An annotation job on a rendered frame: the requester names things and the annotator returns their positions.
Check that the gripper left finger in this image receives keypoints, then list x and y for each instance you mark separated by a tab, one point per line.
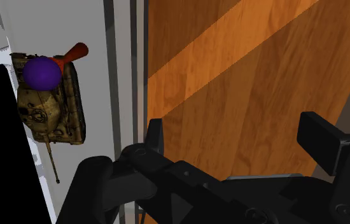
137	161

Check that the white table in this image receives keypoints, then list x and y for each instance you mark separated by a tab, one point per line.
96	93

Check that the camouflage toy tank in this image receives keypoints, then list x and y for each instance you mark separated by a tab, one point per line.
54	114

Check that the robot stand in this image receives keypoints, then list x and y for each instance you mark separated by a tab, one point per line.
1	149

